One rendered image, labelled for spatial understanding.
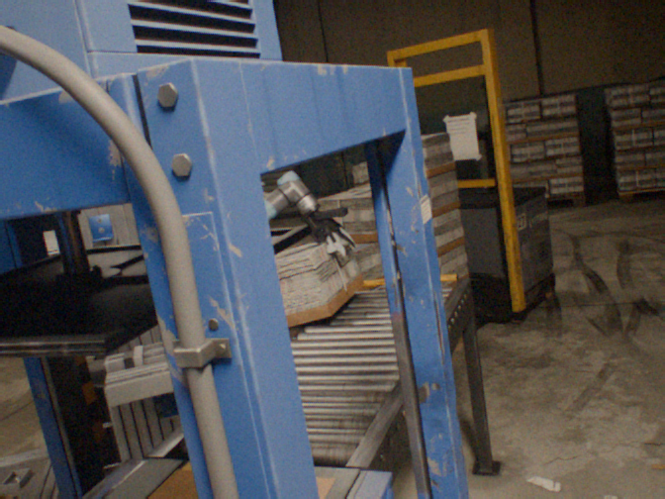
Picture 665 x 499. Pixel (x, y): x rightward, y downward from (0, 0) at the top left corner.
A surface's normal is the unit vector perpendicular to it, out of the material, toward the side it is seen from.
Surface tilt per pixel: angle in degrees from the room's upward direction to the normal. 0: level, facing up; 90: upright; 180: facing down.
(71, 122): 90
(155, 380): 90
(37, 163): 90
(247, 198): 90
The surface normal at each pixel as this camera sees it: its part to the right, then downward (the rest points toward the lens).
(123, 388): 0.26, 0.15
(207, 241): -0.34, 0.23
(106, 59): 0.92, -0.08
